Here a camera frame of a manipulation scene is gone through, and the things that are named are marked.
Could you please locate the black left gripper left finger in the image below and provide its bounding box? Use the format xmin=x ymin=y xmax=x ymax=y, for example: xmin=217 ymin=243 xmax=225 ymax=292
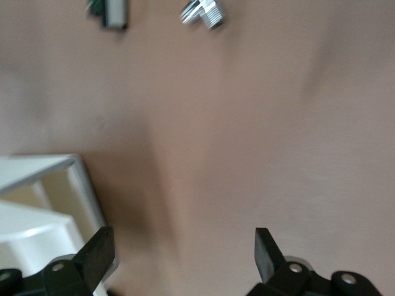
xmin=43 ymin=226 xmax=117 ymax=296

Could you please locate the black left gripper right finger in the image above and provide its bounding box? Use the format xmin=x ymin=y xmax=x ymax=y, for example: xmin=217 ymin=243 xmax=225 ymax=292
xmin=246 ymin=227 xmax=313 ymax=296

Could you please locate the white plastic drawer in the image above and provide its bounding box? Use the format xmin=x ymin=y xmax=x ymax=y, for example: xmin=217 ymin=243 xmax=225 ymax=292
xmin=0 ymin=199 xmax=86 ymax=280

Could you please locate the white drawer cabinet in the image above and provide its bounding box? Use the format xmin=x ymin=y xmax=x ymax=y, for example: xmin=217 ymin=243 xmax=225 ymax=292
xmin=0 ymin=153 xmax=121 ymax=296

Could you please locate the silver threaded metal fitting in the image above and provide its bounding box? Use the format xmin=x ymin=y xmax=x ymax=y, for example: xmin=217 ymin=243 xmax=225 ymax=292
xmin=180 ymin=0 xmax=227 ymax=31

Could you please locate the black white rectangular switch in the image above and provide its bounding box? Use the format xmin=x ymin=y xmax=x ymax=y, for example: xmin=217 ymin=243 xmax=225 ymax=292
xmin=85 ymin=0 xmax=129 ymax=31

